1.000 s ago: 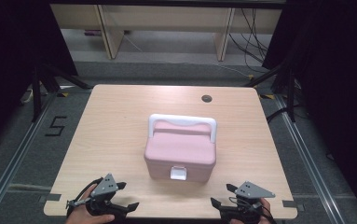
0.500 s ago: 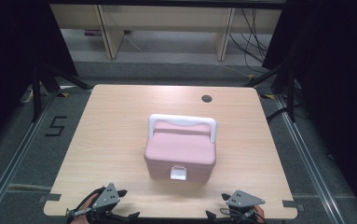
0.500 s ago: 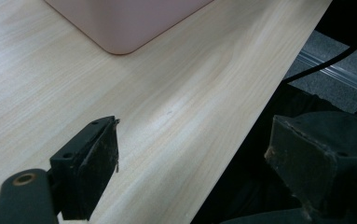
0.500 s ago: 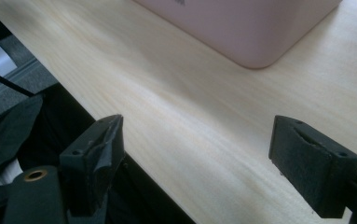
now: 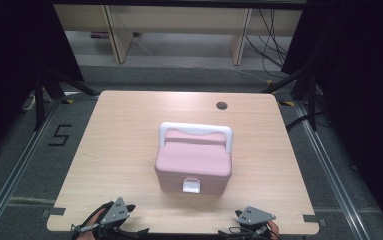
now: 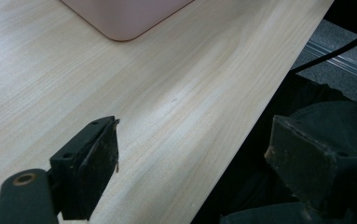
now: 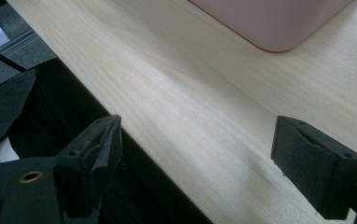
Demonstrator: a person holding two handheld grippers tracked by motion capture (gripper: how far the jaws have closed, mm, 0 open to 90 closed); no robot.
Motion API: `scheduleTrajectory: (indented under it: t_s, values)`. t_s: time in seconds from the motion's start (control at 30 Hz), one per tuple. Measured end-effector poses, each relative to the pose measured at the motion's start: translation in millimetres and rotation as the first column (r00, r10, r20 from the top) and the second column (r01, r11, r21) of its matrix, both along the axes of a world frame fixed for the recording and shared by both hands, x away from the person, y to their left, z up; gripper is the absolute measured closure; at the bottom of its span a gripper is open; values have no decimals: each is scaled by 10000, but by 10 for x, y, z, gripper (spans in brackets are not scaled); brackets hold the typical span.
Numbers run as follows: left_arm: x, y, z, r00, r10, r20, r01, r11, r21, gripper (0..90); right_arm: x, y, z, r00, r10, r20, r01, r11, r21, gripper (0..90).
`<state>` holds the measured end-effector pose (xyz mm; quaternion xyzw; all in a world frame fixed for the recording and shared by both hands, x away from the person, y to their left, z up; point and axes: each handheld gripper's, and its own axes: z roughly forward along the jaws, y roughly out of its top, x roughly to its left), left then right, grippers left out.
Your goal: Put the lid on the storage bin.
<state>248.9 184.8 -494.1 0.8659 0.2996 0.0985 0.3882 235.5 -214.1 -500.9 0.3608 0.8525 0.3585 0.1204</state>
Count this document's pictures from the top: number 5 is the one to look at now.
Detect person's left hand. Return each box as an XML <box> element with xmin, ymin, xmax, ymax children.
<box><xmin>78</xmin><ymin>207</ymin><xmax>109</xmax><ymax>240</ymax></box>

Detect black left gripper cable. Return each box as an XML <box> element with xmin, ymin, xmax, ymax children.
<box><xmin>70</xmin><ymin>200</ymin><xmax>114</xmax><ymax>240</ymax></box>

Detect black curtain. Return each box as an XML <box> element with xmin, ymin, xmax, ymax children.
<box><xmin>0</xmin><ymin>0</ymin><xmax>84</xmax><ymax>169</ymax></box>
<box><xmin>280</xmin><ymin>0</ymin><xmax>383</xmax><ymax>236</ymax></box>

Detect aluminium floor rail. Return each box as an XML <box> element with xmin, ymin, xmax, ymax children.
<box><xmin>293</xmin><ymin>99</ymin><xmax>371</xmax><ymax>240</ymax></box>
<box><xmin>0</xmin><ymin>97</ymin><xmax>64</xmax><ymax>240</ymax></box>

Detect grey tape strip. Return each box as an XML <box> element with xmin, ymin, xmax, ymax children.
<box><xmin>302</xmin><ymin>214</ymin><xmax>328</xmax><ymax>228</ymax></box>
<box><xmin>41</xmin><ymin>206</ymin><xmax>67</xmax><ymax>218</ymax></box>

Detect person's right hand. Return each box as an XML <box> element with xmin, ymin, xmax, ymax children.
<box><xmin>266</xmin><ymin>219</ymin><xmax>281</xmax><ymax>240</ymax></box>

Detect thin white floor cable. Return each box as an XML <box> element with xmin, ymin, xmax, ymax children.
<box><xmin>226</xmin><ymin>66</ymin><xmax>271</xmax><ymax>85</ymax></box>

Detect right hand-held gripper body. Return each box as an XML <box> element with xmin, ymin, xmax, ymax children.
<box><xmin>234</xmin><ymin>205</ymin><xmax>277</xmax><ymax>240</ymax></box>

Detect pink storage box white handle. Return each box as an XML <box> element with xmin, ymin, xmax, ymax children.
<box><xmin>154</xmin><ymin>121</ymin><xmax>234</xmax><ymax>196</ymax></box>

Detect black metal stand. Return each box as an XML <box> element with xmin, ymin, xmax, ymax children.
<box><xmin>261</xmin><ymin>65</ymin><xmax>319</xmax><ymax>132</ymax></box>
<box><xmin>33</xmin><ymin>67</ymin><xmax>101</xmax><ymax>132</ymax></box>

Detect thick black floor cable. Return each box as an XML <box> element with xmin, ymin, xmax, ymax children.
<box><xmin>285</xmin><ymin>112</ymin><xmax>314</xmax><ymax>133</ymax></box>

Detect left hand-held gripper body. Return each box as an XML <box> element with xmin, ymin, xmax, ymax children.
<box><xmin>91</xmin><ymin>196</ymin><xmax>137</xmax><ymax>240</ymax></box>

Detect bundle of black cables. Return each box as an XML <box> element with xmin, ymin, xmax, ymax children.
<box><xmin>244</xmin><ymin>8</ymin><xmax>291</xmax><ymax>80</ymax></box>

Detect beige wooden desk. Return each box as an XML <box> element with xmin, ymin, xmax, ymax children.
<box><xmin>52</xmin><ymin>3</ymin><xmax>303</xmax><ymax>67</ymax></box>

